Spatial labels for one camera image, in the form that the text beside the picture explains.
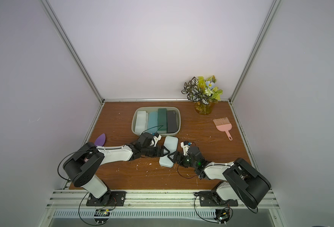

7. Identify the circuit board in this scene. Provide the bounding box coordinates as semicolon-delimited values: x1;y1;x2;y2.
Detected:
94;209;111;225
214;208;233;225

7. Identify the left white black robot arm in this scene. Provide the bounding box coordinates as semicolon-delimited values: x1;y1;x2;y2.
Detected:
62;132;170;205

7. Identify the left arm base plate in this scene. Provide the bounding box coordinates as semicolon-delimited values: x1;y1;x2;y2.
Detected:
86;191;126;207

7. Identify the black pencil case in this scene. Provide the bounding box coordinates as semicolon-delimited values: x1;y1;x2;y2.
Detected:
167;110;178;133

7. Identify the dark green pencil case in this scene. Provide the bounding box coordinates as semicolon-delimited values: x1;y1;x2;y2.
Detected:
157;108;167;134

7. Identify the right circuit board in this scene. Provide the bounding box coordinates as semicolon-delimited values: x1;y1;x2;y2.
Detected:
214;208;233;225

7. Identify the artificial plant in vase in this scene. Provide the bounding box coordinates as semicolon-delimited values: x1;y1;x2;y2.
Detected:
181;75;223;115

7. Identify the pink comb brush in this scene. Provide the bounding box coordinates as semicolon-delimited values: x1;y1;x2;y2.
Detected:
213;117;233;141

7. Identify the left circuit board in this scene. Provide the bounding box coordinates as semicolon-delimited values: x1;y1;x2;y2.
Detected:
94;209;111;225

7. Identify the translucent pencil case front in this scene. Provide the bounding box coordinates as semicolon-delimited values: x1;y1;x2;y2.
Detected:
134;111;148;134

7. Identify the purple pink spatula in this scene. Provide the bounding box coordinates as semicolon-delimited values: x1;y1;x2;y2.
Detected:
94;133;106;147

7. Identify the teal silicone pencil case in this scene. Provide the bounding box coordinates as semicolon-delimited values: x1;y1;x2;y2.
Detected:
147;112;158;134

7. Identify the white light-blue pencil case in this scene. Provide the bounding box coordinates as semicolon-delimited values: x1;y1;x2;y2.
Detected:
159;136;179;168

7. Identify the grey-green plastic storage box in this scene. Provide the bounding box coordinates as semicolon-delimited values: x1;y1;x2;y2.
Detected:
131;107;181;137

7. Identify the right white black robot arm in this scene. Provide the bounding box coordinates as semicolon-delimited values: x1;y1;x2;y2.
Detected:
164;142;271;212

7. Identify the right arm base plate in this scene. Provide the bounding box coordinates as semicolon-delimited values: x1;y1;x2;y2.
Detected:
198;191;239;207

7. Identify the aluminium front rail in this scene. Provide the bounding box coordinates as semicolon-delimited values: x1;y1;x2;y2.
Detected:
45;189;281;210

